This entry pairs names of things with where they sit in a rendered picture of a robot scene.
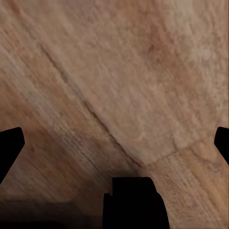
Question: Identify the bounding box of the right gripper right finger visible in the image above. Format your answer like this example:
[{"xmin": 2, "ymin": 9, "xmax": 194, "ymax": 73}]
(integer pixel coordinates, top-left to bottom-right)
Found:
[{"xmin": 214, "ymin": 126, "xmax": 229, "ymax": 164}]

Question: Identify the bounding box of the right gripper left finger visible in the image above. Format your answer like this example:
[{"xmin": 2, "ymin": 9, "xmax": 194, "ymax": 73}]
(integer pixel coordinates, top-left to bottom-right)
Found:
[{"xmin": 0, "ymin": 127, "xmax": 25, "ymax": 184}]

